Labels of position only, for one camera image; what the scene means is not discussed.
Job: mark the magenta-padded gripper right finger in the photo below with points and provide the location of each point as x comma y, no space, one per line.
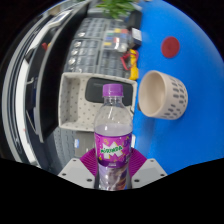
148,170

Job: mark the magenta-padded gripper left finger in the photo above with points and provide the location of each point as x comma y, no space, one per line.
78,171

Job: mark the purple-capped clear drink bottle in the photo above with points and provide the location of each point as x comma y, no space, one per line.
112,146

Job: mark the dark grey flat box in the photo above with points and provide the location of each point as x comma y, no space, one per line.
85,145

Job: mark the white carton box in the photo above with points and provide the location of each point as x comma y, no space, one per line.
133,141

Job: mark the beige perforated tray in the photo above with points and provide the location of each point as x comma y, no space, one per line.
75,106

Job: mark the beige cup with dark dashes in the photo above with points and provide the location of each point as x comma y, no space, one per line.
158,95

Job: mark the black rectangular pouch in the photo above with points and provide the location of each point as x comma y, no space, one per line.
94,90

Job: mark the black overhead shelf unit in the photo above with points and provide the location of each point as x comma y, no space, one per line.
50,83

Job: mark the yellow tool with red leads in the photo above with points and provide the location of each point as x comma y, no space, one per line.
133,65

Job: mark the grey small-parts drawer cabinet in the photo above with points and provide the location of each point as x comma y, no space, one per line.
111,65
91,28
82,56

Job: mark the flat round red coaster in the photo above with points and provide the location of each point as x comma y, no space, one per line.
170,47

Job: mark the black box with white label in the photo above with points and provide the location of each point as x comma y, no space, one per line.
136,37

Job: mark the clear organizer with coloured parts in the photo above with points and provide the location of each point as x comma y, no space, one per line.
115,40

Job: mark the black flat case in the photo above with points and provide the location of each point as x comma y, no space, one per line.
134,19

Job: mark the large potted green plant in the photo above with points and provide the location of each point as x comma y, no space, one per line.
116,7

